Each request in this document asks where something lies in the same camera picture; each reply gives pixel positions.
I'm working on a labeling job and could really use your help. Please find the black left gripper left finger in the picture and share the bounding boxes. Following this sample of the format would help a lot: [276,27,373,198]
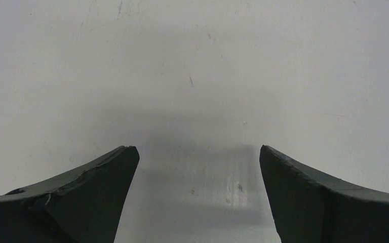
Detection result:
[0,146,140,242]

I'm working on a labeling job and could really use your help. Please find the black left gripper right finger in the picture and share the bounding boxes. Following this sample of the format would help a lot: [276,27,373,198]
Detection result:
[259,145,389,242]

